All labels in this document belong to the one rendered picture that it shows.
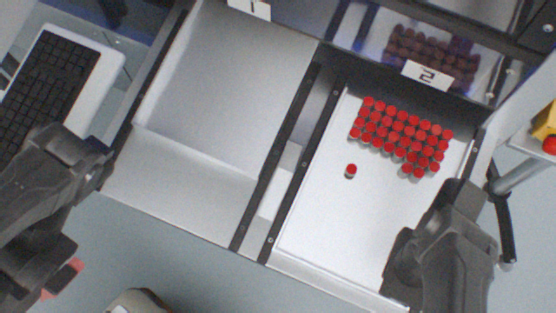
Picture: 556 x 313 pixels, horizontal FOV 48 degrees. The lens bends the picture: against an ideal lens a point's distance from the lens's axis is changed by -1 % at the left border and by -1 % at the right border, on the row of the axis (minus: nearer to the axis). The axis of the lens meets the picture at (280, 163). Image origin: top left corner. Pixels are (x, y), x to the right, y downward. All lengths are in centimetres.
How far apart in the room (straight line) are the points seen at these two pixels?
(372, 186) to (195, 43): 45
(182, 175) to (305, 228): 25
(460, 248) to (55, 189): 42
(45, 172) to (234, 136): 58
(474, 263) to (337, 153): 58
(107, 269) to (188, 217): 96
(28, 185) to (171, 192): 55
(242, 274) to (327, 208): 91
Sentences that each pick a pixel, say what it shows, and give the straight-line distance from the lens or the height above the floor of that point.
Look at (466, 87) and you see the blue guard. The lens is 113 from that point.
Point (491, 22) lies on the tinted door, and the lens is 96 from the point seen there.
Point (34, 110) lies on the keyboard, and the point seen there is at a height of 83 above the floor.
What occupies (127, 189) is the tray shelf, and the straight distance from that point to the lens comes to 122.
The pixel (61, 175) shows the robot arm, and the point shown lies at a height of 139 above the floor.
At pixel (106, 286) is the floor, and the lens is 212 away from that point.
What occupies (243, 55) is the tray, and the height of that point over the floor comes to 88.
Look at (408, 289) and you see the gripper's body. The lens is 88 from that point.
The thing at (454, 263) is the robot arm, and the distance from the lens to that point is 66.
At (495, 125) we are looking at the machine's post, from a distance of 123.
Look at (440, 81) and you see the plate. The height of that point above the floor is 102.
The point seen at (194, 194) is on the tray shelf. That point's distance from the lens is 120.
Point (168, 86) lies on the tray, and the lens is 127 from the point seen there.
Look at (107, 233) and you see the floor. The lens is 214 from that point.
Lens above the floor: 204
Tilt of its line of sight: 75 degrees down
